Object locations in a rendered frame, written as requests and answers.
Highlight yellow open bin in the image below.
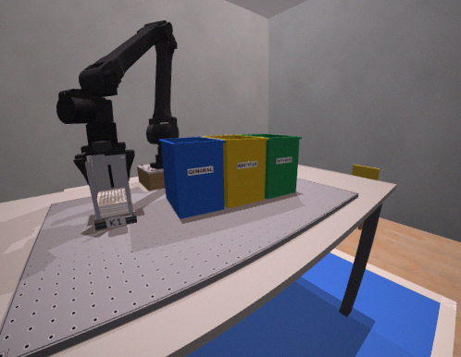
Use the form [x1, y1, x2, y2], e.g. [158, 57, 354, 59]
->
[205, 135, 268, 208]

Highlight blue general waste bin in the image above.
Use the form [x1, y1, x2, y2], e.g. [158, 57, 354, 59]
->
[159, 137, 226, 219]

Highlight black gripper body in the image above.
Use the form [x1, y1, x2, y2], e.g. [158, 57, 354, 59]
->
[75, 142, 134, 159]

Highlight white well plate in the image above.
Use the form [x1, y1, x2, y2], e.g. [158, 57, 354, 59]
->
[97, 188, 128, 212]
[100, 207, 129, 217]

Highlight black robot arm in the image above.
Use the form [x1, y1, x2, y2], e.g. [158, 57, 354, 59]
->
[56, 20, 179, 152]

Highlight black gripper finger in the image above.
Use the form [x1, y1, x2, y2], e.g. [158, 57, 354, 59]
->
[126, 154, 135, 181]
[73, 156, 89, 185]

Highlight green open-top bin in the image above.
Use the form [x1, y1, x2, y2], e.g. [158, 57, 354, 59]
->
[243, 134, 302, 199]

